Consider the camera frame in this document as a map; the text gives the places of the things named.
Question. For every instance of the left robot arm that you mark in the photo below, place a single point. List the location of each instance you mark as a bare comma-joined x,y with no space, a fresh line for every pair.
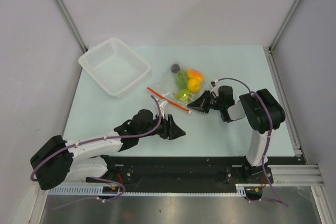
60,160

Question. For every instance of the white slotted cable duct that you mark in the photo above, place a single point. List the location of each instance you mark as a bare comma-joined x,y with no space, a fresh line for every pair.
100,190

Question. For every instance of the yellow fake lemon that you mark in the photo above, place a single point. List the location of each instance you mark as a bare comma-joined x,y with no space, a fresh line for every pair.
194,85

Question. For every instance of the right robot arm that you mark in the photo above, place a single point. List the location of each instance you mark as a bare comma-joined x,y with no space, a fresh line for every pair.
264,115

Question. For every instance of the aluminium corner post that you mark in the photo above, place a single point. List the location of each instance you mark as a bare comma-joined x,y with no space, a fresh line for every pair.
284,24
70,24

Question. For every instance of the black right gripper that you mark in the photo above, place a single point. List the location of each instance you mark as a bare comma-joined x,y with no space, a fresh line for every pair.
200,104

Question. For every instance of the left aluminium corner post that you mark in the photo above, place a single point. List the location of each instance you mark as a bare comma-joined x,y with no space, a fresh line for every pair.
70,24

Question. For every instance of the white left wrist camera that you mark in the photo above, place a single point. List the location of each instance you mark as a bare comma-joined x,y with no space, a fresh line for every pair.
162,104

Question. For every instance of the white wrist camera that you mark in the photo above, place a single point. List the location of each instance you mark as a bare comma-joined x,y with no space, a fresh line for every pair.
213,85
162,104

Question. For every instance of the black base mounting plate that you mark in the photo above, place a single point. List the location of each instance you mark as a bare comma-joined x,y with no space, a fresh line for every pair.
184,175

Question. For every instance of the right aluminium corner post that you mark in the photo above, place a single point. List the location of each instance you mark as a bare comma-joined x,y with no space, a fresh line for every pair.
284,24

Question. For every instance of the clear zip top bag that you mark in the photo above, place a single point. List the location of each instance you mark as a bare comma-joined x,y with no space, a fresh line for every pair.
165,88

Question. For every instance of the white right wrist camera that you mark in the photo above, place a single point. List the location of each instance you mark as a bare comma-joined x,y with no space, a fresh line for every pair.
213,85

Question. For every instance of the dark purple fake fruit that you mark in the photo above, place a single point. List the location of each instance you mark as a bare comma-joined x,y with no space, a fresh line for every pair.
175,68

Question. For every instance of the light green fake pear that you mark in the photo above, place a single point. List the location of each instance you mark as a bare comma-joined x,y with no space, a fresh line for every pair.
183,96

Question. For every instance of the aluminium frame rail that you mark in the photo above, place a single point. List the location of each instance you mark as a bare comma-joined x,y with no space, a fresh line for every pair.
296,175

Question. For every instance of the orange fake peach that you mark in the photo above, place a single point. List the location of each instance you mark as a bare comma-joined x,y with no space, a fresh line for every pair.
194,74

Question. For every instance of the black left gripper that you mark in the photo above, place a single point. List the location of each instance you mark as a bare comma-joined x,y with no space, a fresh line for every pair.
170,130

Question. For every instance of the white plastic basket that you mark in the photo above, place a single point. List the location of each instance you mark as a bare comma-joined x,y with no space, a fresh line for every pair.
114,66

